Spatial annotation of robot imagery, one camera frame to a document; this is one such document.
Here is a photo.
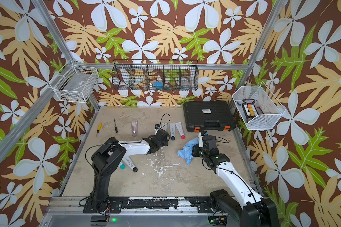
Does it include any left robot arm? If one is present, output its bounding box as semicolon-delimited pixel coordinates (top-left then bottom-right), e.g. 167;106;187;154
83;129;171;213

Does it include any pink cap toothpaste tube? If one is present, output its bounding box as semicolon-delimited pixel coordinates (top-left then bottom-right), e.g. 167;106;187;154
175;122;185;140

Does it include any yellow handle screwdriver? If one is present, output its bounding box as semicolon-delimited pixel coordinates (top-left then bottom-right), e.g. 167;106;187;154
96;123;102;133

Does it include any black plastic tool case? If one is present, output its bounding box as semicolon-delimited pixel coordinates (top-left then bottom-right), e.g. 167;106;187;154
183;100;236;132

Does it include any blue item in basket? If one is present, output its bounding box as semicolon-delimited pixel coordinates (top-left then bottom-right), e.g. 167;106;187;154
153;81;163;89

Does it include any green cap toothpaste tube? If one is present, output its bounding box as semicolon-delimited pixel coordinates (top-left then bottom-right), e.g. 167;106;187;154
119;162;126;169

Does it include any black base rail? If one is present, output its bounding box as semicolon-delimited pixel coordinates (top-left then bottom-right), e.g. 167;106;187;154
80;196;223;215

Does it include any white wire basket left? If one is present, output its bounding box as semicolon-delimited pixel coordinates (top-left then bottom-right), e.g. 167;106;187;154
50;60;99;103

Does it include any white wire basket right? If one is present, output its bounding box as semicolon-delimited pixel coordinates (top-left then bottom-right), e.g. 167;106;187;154
233;82;286;131

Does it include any orange cap toothpaste tube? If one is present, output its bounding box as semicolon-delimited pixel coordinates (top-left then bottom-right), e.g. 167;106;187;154
161;123;169;131

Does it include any black cap toothpaste tube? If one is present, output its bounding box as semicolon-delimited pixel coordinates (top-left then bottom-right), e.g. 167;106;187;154
122;156;138;173

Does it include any white wire basket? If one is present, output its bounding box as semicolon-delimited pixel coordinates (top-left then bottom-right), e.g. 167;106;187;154
233;82;286;131
50;60;99;103

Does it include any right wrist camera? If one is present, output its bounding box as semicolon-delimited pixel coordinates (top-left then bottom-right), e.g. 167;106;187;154
198;131;208;148

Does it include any black wire basket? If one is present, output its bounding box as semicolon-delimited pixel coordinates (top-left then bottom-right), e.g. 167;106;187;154
110;59;199;91

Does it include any blue microfiber cloth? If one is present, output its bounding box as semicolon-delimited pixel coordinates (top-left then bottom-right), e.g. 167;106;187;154
177;138;199;165

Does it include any dark cap toothpaste tube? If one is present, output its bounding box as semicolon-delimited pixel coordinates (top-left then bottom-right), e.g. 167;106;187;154
169;123;176;141

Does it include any black box in basket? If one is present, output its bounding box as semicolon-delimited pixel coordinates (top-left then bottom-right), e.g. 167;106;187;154
242;99;259;121

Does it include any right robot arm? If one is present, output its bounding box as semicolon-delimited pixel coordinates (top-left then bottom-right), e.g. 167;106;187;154
192;131;280;227

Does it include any black handle screwdriver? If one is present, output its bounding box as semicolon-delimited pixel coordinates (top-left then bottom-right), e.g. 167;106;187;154
113;117;118;133

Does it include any clear pink tube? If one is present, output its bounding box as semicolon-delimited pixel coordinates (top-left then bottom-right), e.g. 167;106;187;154
131;121;138;137

